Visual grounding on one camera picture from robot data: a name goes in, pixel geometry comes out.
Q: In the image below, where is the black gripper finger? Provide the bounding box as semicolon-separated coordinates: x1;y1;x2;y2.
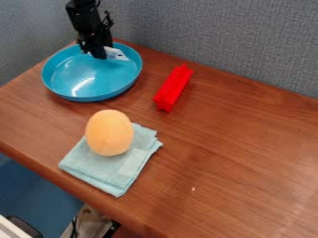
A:
86;37;108;60
101;28;113;47

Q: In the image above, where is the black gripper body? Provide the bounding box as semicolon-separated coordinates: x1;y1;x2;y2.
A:
65;5;115;54

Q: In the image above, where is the white toothpaste tube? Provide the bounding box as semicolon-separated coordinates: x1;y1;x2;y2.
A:
88;46;131;62

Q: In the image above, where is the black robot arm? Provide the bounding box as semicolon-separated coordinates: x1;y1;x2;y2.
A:
65;0;115;60

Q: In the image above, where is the blue plate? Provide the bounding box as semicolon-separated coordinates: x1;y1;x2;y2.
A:
41;43;143;102

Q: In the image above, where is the red plastic block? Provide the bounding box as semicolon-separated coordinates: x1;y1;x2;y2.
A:
152;63;193;112

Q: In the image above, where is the orange egg-shaped ball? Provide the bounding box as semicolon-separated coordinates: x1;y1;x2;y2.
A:
84;110;133;156

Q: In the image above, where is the light blue folded cloth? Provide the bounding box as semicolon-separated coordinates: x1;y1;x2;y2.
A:
58;124;163;198

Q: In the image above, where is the metal table leg bracket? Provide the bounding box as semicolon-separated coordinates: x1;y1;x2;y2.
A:
60;205;120;238

